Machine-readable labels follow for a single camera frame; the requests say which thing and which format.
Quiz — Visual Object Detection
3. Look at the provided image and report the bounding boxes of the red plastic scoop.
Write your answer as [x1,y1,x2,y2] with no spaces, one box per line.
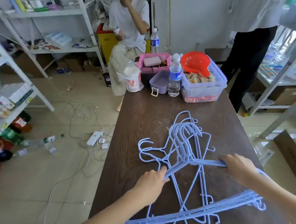
[180,50,211,80]

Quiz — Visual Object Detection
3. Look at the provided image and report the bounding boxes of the pink plastic basket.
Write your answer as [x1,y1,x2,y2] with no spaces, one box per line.
[137,52,172,76]

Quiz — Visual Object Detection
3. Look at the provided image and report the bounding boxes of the dark wooden table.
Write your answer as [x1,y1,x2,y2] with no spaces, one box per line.
[81,80,293,224]

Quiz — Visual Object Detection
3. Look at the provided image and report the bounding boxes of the small purple box white handle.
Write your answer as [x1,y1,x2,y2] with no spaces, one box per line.
[148,69,171,97]

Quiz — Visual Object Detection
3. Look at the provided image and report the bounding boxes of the pink sponge block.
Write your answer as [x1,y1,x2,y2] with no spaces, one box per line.
[143,56,162,68]

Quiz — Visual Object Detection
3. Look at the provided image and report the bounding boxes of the dark cola bottle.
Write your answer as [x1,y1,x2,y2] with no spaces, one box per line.
[0,139,15,163]

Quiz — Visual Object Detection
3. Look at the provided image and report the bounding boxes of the person's right hand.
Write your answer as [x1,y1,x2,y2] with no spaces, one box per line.
[218,152,262,190]

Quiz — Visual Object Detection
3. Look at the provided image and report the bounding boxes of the bunch of blue hangers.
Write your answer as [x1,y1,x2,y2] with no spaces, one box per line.
[109,106,273,224]

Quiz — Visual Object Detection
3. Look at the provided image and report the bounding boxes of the orange soda bottle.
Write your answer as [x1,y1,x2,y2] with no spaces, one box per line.
[10,110,33,134]

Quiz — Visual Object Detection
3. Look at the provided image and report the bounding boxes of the person's left hand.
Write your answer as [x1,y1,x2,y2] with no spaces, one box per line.
[131,165,173,208]

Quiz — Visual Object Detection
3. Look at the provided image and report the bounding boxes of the pile of small sachets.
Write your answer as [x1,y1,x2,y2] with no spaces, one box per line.
[184,70,217,84]

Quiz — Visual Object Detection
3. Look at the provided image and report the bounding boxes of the empty clear bottle green cap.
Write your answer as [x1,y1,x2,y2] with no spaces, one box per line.
[20,134,65,147]

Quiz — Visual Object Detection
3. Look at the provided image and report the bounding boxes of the colourful paint palette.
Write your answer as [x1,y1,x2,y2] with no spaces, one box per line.
[259,64,279,79]

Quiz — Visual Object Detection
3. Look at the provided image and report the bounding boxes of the dark mesh cup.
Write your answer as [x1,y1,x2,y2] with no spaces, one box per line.
[140,66,156,88]

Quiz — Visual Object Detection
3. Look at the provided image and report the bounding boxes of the white strip package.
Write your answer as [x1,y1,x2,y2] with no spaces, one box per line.
[258,149,276,167]

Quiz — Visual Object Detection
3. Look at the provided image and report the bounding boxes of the small black box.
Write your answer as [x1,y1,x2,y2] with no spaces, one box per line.
[102,72,112,88]

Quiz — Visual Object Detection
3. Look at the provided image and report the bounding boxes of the clear water bottle blue label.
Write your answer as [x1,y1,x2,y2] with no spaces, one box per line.
[166,54,184,98]
[150,27,160,54]

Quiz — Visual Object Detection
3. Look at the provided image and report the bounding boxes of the tangle of white cables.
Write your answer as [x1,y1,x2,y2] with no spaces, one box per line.
[32,99,122,224]

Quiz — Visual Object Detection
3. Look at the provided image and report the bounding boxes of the person's left forearm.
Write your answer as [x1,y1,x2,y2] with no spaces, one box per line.
[59,189,155,224]

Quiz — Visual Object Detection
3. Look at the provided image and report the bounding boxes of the dark wooden chair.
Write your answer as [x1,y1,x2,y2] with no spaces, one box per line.
[204,46,233,66]

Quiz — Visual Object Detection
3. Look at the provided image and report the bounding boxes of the white plastic bag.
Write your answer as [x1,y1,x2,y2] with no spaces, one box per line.
[117,61,145,94]

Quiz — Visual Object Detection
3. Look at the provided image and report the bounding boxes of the white and blue box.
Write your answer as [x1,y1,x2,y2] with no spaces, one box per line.
[44,31,73,49]

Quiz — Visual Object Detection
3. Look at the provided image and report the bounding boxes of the white flat package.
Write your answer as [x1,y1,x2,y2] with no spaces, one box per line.
[242,90,275,110]

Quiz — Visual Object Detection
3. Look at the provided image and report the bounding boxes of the empty clear plastic bottle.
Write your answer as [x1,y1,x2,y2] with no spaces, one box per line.
[12,142,60,160]

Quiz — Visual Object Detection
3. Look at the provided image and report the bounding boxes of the clear plastic storage box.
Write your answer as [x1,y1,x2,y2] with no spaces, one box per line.
[179,55,229,105]

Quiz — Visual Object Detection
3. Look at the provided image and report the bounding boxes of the person's right forearm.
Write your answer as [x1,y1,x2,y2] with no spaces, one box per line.
[242,169,296,224]

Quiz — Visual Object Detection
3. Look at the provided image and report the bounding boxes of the yellow bin with red lid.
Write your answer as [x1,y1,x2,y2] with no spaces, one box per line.
[96,20,152,65]

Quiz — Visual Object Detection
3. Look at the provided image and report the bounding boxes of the stack of white boxes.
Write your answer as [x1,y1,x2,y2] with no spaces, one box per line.
[0,82,36,110]

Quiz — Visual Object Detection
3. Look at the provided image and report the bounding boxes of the green soda bottle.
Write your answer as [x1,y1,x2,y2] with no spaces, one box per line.
[0,127,25,146]

